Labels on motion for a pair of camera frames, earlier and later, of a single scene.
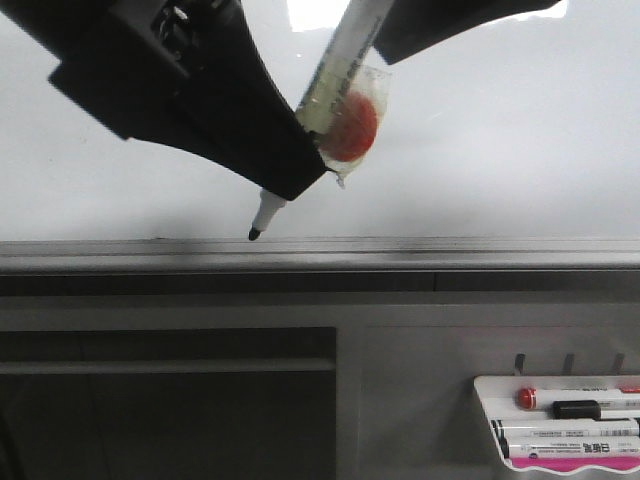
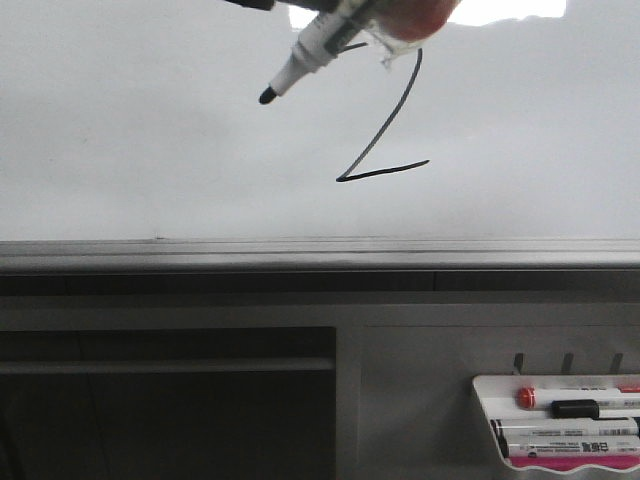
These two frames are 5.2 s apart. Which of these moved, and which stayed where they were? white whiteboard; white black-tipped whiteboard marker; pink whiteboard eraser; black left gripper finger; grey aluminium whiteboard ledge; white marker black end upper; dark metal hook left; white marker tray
Moved: white black-tipped whiteboard marker; black left gripper finger
Stayed: pink whiteboard eraser; white marker tray; grey aluminium whiteboard ledge; white whiteboard; white marker black end upper; dark metal hook left
